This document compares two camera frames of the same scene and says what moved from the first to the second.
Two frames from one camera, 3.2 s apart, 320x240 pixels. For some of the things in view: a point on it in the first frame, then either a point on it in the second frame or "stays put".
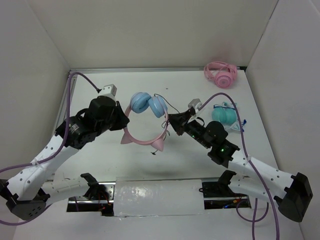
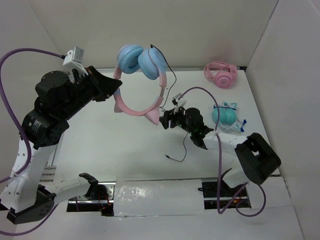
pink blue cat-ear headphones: x=158 y=105 to x=152 y=63
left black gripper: x=123 y=120 to x=104 y=86
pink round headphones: x=224 y=74 stays put
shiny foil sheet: x=133 y=197 stays put
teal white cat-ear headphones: x=225 y=114 stays put
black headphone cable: x=166 y=123 to x=167 y=95
